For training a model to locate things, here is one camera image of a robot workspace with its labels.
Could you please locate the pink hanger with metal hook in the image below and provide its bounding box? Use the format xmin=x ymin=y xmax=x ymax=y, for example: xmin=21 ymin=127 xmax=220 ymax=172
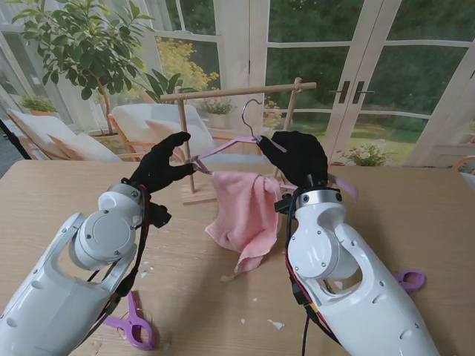
xmin=184 ymin=97 xmax=361 ymax=204

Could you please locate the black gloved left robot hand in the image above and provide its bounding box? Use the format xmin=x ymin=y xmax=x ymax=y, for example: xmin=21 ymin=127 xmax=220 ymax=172
xmin=127 ymin=131 xmax=198 ymax=197

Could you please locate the purple plastic clothes peg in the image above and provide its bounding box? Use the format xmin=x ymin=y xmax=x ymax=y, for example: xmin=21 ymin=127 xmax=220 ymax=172
xmin=102 ymin=290 xmax=156 ymax=351
xmin=396 ymin=270 xmax=428 ymax=297

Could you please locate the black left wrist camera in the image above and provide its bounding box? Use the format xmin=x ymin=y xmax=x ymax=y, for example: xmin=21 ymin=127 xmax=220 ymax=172
xmin=145 ymin=202 xmax=173 ymax=230

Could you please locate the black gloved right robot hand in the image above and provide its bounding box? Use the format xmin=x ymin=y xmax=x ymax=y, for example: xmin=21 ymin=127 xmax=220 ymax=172
xmin=257 ymin=130 xmax=331 ymax=189

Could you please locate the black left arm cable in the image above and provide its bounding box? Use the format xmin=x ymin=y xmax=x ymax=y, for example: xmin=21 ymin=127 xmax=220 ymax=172
xmin=77 ymin=185 xmax=151 ymax=356

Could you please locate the black tripod stand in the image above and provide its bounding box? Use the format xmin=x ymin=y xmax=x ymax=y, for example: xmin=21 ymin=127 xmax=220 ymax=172
xmin=0 ymin=117 xmax=31 ymax=161

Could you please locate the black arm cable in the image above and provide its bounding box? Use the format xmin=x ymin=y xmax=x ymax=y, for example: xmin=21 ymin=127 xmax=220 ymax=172
xmin=77 ymin=185 xmax=151 ymax=356
xmin=284 ymin=192 xmax=341 ymax=356

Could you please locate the pink square towel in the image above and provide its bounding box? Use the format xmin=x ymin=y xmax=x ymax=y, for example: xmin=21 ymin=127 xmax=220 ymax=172
xmin=204 ymin=170 xmax=284 ymax=275

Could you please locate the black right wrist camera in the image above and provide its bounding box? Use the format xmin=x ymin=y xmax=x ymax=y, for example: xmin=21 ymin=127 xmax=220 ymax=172
xmin=273 ymin=197 xmax=297 ymax=215

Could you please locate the printed garden room backdrop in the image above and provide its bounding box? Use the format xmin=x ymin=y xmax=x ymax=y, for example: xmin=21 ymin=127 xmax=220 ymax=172
xmin=0 ymin=0 xmax=475 ymax=176

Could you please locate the wooden tabletop drying rack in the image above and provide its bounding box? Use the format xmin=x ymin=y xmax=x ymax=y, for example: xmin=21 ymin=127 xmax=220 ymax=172
xmin=160 ymin=76 xmax=318 ymax=207

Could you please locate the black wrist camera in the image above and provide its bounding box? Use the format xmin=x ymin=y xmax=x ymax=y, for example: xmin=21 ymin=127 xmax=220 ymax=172
xmin=145 ymin=202 xmax=173 ymax=230
xmin=273 ymin=197 xmax=297 ymax=215

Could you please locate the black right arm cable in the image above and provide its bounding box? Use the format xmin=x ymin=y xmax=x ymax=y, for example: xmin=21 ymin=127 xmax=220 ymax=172
xmin=284 ymin=192 xmax=341 ymax=356

